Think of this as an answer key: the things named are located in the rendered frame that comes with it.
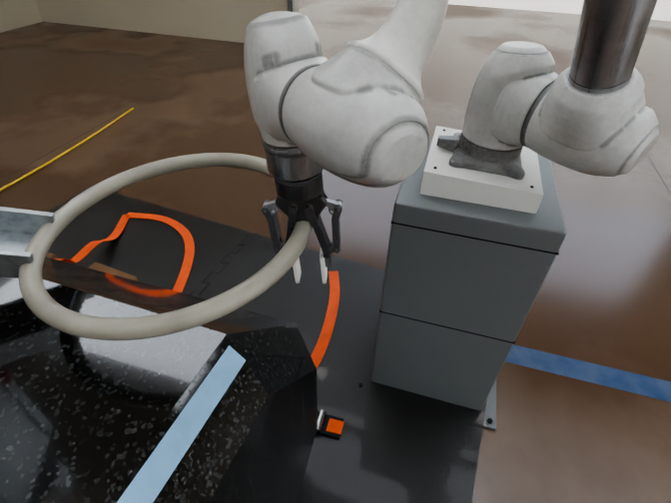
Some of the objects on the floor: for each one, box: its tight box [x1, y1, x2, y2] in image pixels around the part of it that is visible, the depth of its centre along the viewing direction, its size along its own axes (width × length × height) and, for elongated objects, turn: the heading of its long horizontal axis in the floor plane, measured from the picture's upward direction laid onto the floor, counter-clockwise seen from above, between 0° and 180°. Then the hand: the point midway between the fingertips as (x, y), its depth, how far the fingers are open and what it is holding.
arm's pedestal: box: [358, 139, 566, 430], centre depth 138 cm, size 50×50×80 cm
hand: (310, 265), depth 77 cm, fingers closed on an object, 4 cm apart
